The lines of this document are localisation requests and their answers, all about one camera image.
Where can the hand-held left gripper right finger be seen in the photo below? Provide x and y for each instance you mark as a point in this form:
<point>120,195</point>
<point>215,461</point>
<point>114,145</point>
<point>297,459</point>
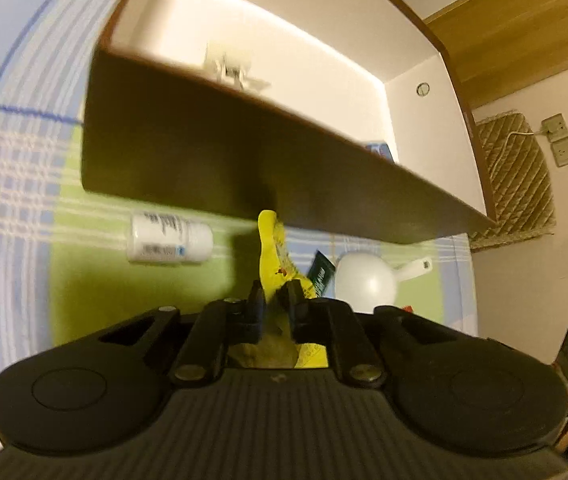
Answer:
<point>292,307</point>

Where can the blue packet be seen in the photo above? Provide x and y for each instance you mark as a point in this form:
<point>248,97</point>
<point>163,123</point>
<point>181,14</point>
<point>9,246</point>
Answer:
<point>381,151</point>

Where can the beige quilted cushion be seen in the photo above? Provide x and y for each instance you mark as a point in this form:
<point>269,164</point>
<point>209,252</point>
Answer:
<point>514,180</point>

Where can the dark green packet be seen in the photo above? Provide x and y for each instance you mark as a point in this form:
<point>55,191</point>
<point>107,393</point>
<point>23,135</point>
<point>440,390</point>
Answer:
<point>321,272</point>

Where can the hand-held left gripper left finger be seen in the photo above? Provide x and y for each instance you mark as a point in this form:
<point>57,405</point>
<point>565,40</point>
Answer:
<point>255,305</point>

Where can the wooden panel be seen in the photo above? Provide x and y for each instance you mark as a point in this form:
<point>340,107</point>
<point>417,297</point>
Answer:
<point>514,35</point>

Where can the yellow snack packet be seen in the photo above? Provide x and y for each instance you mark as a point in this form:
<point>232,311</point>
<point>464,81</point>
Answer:
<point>271,255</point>

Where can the red snack packet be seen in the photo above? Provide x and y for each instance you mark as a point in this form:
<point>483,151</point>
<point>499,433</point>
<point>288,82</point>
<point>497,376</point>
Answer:
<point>405,309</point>

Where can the brown cardboard box white inside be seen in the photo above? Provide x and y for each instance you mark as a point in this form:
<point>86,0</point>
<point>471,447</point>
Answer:
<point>213,160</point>

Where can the plaid bed sheet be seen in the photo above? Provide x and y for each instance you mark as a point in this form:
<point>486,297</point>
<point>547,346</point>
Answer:
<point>13,160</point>

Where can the cream hair claw clip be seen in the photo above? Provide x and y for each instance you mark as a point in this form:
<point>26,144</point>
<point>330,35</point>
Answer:
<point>229,67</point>

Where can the white plastic spoon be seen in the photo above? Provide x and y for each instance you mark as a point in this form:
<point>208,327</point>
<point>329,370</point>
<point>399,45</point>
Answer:
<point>364,280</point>

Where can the white plastic bottle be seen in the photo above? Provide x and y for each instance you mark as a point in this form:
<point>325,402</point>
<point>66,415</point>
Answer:
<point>163,240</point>

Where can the beige wall socket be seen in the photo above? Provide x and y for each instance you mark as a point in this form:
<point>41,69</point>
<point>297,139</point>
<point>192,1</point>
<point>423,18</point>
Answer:
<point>564,151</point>
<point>554,126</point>

